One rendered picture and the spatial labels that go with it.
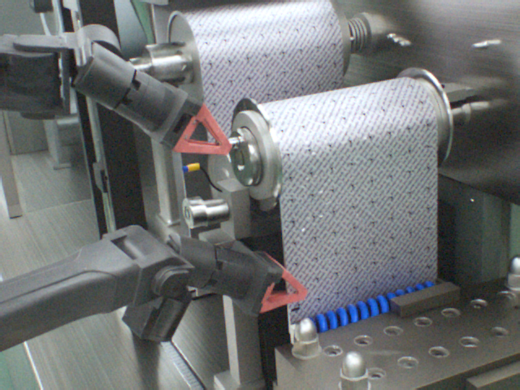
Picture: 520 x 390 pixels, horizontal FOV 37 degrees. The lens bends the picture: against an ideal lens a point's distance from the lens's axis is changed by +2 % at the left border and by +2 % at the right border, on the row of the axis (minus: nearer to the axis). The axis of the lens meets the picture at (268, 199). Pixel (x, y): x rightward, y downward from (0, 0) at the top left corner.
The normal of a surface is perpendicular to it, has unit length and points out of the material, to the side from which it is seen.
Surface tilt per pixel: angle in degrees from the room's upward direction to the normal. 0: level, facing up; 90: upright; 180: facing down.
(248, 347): 90
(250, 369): 90
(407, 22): 90
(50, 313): 108
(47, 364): 0
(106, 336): 0
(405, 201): 90
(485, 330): 0
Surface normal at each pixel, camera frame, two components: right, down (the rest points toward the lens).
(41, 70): 0.59, 0.44
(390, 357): -0.07, -0.93
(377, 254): 0.43, 0.29
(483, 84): -0.90, 0.21
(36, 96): 0.40, 0.48
